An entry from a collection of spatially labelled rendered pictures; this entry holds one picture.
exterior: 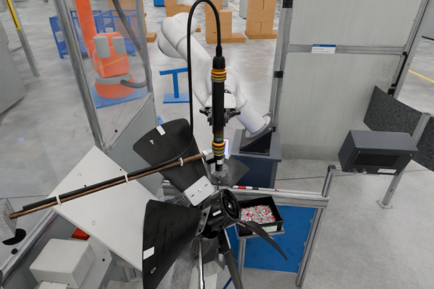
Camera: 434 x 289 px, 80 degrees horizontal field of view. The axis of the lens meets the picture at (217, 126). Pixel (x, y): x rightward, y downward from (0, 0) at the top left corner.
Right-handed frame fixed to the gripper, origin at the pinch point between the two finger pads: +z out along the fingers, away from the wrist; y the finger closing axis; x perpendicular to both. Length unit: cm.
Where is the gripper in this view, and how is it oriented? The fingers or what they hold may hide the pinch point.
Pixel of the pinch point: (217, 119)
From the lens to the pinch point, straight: 81.0
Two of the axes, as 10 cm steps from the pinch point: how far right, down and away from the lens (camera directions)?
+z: -1.1, 5.0, -8.6
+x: 0.0, -8.6, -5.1
